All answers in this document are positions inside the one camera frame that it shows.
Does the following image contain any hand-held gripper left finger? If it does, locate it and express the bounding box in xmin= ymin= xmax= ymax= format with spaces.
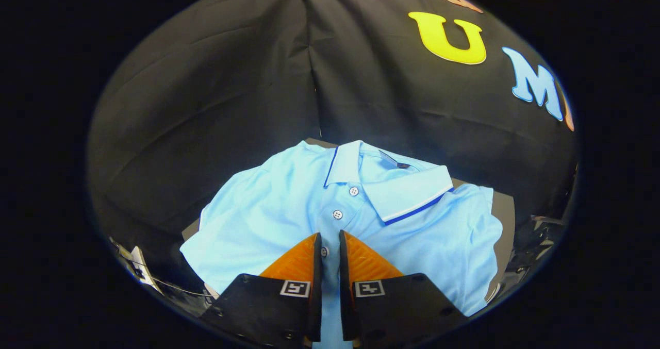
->
xmin=200 ymin=232 xmax=323 ymax=348

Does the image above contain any glossy black washing machine lid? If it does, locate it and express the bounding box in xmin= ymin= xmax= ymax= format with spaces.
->
xmin=508 ymin=215 xmax=568 ymax=294

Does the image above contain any light blue polo shirt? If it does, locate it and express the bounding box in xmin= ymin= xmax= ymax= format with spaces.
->
xmin=179 ymin=140 xmax=503 ymax=349

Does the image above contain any black backdrop cloth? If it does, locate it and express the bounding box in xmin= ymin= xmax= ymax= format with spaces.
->
xmin=87 ymin=0 xmax=578 ymax=288

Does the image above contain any grey cabinet with dark top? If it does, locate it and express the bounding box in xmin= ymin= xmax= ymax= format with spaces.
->
xmin=180 ymin=138 xmax=516 ymax=301

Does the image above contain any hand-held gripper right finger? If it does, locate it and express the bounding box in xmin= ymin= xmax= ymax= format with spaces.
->
xmin=339 ymin=229 xmax=467 ymax=348

